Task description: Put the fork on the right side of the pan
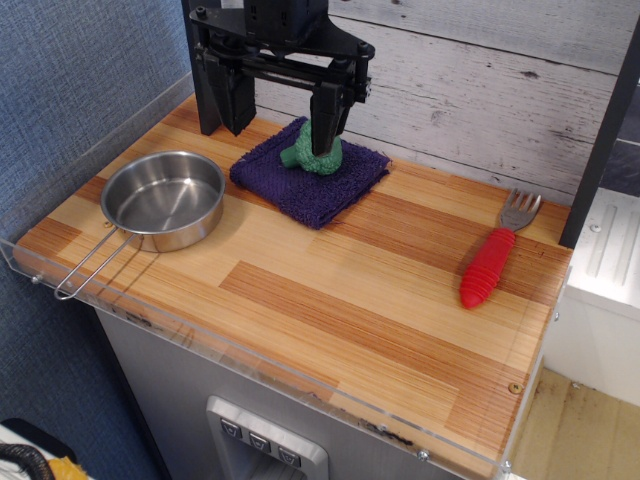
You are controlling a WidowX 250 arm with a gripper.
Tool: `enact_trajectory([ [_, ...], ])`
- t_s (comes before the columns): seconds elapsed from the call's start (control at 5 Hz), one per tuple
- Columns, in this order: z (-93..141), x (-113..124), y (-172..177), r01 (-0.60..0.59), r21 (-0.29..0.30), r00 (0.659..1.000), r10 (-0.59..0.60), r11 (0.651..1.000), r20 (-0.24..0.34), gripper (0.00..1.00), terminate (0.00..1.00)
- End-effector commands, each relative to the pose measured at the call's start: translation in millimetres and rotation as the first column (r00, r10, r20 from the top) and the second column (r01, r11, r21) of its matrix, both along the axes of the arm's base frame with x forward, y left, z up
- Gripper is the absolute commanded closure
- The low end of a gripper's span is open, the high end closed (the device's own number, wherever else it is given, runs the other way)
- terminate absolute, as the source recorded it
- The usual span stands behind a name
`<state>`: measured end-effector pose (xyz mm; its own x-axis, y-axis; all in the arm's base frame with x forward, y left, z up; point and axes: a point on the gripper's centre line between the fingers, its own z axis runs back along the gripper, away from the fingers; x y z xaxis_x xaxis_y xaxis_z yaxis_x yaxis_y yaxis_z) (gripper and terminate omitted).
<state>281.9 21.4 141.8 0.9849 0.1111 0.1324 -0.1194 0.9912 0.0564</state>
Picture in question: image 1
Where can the black right vertical post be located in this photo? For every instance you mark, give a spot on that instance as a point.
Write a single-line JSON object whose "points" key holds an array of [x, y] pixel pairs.
{"points": [[612, 121]]}

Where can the red handled metal fork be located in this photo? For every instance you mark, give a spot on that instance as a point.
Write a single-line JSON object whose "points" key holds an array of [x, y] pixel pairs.
{"points": [[483, 273]]}

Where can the purple folded towel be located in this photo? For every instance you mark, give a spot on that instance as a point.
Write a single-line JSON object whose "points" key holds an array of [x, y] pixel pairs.
{"points": [[309, 198]]}

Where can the clear acrylic edge guard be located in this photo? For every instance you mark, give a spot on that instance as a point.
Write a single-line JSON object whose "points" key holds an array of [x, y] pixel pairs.
{"points": [[364, 318]]}

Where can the yellow black object corner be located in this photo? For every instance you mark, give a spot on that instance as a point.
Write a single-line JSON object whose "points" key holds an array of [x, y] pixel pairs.
{"points": [[28, 452]]}

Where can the silver dispenser button panel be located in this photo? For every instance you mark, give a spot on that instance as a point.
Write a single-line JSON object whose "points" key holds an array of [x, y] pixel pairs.
{"points": [[260, 442]]}

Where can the stainless steel pot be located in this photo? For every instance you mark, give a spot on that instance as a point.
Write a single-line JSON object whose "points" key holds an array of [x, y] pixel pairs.
{"points": [[163, 202]]}

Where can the green toy broccoli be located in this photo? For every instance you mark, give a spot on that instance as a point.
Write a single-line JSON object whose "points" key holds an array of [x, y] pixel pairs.
{"points": [[300, 154]]}

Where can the white toy sink unit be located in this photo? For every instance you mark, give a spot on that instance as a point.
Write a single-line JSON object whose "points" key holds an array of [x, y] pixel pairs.
{"points": [[593, 337]]}

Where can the grey toy fridge cabinet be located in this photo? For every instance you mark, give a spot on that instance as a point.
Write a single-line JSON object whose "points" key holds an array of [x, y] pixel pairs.
{"points": [[172, 386]]}

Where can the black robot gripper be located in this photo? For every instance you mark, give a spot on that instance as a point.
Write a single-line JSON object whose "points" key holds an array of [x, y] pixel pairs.
{"points": [[290, 42]]}

